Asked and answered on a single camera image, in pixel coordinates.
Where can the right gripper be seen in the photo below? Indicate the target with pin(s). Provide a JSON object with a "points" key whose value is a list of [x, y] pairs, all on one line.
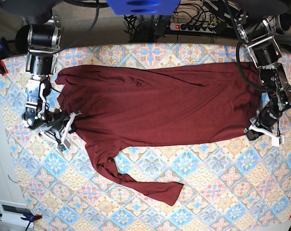
{"points": [[60, 124]]}

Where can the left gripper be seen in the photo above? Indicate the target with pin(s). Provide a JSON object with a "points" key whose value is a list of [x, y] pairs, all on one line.
{"points": [[265, 118]]}

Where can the maroon long-sleeve t-shirt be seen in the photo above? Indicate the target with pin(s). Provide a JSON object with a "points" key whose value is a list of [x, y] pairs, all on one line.
{"points": [[125, 107]]}

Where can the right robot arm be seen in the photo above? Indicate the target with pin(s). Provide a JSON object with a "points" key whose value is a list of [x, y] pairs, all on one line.
{"points": [[43, 46]]}

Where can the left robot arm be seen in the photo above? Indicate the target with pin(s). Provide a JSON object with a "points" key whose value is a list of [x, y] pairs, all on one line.
{"points": [[254, 31]]}

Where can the patterned colourful tablecloth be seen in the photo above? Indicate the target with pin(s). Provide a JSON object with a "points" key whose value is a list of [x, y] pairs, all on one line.
{"points": [[230, 185]]}

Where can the red black clamp left edge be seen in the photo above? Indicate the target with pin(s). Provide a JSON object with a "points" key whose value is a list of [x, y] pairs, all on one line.
{"points": [[3, 54]]}

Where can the orange black clamp bottom left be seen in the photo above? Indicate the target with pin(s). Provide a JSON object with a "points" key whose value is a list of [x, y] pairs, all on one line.
{"points": [[30, 217]]}

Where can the white power strip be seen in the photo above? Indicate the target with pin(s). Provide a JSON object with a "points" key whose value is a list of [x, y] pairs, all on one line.
{"points": [[191, 27]]}

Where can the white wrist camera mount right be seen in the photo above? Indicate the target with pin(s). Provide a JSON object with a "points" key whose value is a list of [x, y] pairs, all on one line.
{"points": [[63, 143]]}

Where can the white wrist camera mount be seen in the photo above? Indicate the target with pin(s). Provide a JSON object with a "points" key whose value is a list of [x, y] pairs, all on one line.
{"points": [[253, 132], [63, 143]]}

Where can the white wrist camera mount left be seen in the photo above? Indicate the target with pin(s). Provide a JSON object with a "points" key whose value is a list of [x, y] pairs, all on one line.
{"points": [[253, 132]]}

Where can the white wall socket box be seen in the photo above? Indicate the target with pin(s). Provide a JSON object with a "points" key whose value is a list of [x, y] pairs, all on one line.
{"points": [[13, 212]]}

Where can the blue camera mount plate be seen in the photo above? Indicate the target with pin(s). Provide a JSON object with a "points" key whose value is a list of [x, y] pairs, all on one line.
{"points": [[140, 7]]}

